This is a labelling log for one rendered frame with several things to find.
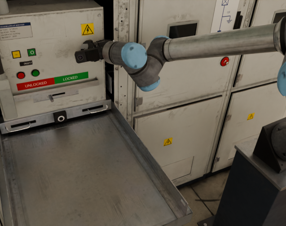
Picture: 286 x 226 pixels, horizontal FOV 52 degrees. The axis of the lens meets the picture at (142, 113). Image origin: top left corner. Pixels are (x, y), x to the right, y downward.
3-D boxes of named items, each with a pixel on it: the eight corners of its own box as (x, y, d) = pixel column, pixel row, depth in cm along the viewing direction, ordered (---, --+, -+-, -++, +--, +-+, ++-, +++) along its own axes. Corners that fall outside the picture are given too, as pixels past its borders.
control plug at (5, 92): (18, 117, 122) (9, 81, 112) (6, 120, 121) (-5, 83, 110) (15, 108, 128) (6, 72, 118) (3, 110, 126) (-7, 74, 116)
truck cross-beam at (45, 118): (111, 108, 155) (111, 99, 152) (1, 134, 134) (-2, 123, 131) (107, 104, 159) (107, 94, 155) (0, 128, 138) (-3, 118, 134)
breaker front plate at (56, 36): (106, 102, 152) (103, 9, 124) (6, 124, 133) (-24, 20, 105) (105, 101, 153) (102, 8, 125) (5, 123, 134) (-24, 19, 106)
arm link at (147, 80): (167, 72, 119) (152, 50, 111) (156, 95, 114) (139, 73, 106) (149, 73, 125) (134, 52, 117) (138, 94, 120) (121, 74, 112)
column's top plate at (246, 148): (277, 132, 167) (278, 130, 166) (327, 171, 144) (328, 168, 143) (233, 147, 155) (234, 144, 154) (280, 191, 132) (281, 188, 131)
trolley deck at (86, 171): (191, 221, 110) (193, 211, 107) (16, 299, 86) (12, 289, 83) (120, 121, 159) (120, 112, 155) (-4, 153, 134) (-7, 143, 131)
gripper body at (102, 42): (105, 55, 129) (122, 58, 120) (89, 60, 124) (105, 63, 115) (102, 38, 126) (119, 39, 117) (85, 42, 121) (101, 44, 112)
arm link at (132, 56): (138, 76, 106) (123, 56, 99) (118, 71, 115) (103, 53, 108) (153, 57, 108) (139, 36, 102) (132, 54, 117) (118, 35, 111)
